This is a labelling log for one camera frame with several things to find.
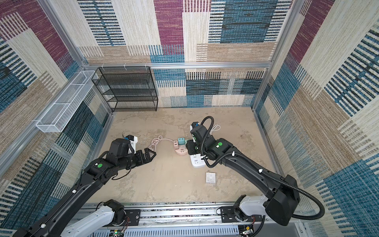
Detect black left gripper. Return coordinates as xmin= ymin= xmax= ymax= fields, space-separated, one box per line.
xmin=118 ymin=147 xmax=157 ymax=171

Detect teal usb charger plug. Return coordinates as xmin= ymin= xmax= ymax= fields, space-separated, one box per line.
xmin=178 ymin=137 xmax=186 ymax=145

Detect pink usb charger plug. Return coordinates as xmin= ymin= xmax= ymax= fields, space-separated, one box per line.
xmin=174 ymin=141 xmax=179 ymax=150

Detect white usb charger plug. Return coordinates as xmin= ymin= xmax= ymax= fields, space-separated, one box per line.
xmin=206 ymin=172 xmax=216 ymax=184

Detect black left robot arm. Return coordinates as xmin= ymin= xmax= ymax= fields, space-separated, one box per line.
xmin=13 ymin=138 xmax=157 ymax=237

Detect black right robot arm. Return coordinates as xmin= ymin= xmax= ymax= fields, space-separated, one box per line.
xmin=187 ymin=122 xmax=300 ymax=226

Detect pink round power strip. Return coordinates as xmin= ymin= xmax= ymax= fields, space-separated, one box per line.
xmin=175 ymin=146 xmax=188 ymax=156

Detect white square power strip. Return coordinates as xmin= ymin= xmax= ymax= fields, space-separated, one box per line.
xmin=190 ymin=154 xmax=206 ymax=168

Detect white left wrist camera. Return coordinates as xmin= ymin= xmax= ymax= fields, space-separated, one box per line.
xmin=124 ymin=135 xmax=138 ymax=154

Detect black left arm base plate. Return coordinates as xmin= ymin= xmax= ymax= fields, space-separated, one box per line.
xmin=120 ymin=209 xmax=141 ymax=228

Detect black corrugated cable conduit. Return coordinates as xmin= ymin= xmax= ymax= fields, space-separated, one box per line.
xmin=200 ymin=116 xmax=326 ymax=237

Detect black wire shelf rack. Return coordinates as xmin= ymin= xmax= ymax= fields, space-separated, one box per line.
xmin=91 ymin=66 xmax=159 ymax=113

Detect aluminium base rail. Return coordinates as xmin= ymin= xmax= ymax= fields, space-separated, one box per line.
xmin=61 ymin=200 xmax=312 ymax=237

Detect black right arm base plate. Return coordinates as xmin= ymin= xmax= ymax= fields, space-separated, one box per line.
xmin=216 ymin=206 xmax=263 ymax=223

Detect white mesh wall basket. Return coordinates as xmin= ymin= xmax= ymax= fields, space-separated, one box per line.
xmin=36 ymin=71 xmax=95 ymax=133

